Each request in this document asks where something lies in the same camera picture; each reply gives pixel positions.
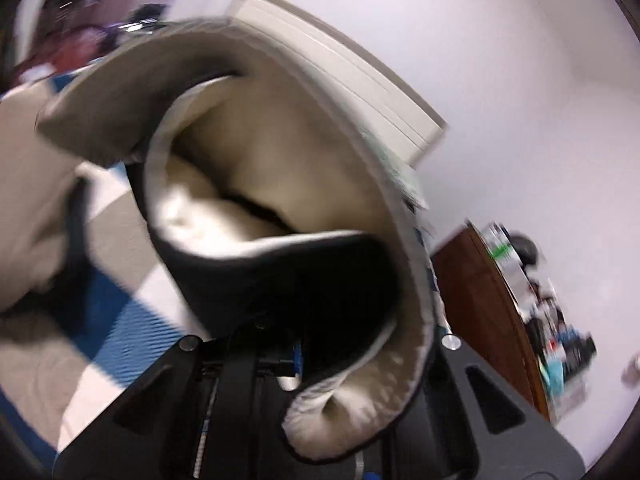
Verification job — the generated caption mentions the brown wooden desk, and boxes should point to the brown wooden desk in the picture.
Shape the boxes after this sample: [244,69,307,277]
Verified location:
[430,222,551,423]

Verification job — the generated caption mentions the desk clutter pile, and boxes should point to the desk clutter pile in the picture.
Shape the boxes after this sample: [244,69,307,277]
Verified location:
[470,219,598,421]

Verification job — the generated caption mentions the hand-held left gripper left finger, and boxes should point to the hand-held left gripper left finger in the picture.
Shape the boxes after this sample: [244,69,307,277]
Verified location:
[52,332,301,480]

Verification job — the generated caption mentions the blue checkered blanket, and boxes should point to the blue checkered blanket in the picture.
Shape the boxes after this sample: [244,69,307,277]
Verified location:
[0,70,211,480]

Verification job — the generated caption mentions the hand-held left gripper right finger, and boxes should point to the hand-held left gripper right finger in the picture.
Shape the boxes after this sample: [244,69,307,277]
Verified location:
[360,332,587,480]

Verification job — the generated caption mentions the red duvet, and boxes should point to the red duvet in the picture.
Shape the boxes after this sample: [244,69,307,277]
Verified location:
[15,25,117,77]

